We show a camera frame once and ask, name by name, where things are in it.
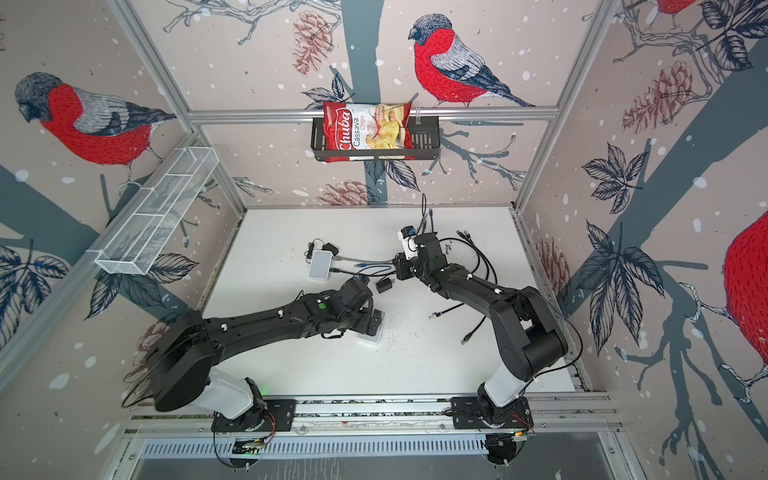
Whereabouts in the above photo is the black power adapter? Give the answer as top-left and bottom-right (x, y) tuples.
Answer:
(375, 277), (393, 294)

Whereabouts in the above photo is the black looped ethernet cable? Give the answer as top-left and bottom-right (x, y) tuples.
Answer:
(329, 237), (481, 280)

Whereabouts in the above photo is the grey ethernet cable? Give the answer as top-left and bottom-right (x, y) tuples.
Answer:
(332, 254), (397, 266)

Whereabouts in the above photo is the black adapter with cord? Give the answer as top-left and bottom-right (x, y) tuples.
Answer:
(305, 238), (339, 260)

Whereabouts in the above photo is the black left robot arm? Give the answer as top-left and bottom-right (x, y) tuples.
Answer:
(121, 276), (383, 423)

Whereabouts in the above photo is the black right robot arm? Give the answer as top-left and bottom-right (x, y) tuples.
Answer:
(394, 227), (569, 409)

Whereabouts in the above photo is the red cassava chips bag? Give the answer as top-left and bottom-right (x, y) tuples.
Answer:
(322, 102), (413, 163)

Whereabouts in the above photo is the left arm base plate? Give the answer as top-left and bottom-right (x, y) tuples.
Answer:
(211, 398), (297, 433)

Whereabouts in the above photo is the black wire wall basket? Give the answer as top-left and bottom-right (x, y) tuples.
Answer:
(310, 116), (441, 163)

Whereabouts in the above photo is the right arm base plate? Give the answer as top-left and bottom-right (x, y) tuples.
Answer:
(443, 396), (534, 431)

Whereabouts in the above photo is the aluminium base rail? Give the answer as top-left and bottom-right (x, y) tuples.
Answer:
(122, 391), (619, 439)

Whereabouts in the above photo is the white mesh wall shelf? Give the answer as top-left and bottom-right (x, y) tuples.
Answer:
(88, 146), (219, 275)

